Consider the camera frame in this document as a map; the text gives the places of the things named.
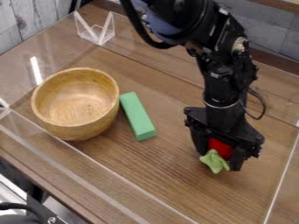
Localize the black metal table bracket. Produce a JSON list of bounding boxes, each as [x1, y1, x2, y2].
[[26, 195, 70, 224]]

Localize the clear acrylic tray enclosure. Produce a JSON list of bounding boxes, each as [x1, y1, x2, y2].
[[0, 17, 299, 224]]

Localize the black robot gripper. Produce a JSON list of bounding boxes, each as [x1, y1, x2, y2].
[[183, 107, 266, 172]]

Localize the red plush fruit green leaves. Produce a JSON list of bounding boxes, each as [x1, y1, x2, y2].
[[199, 137, 233, 174]]

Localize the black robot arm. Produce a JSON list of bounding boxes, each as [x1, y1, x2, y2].
[[121, 0, 266, 172]]

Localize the wooden bowl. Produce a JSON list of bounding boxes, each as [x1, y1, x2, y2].
[[31, 67, 119, 141]]

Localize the green rectangular block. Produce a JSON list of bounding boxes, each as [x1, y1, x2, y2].
[[121, 92, 157, 141]]

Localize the black cable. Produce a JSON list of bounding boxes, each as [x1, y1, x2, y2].
[[0, 201, 40, 224]]

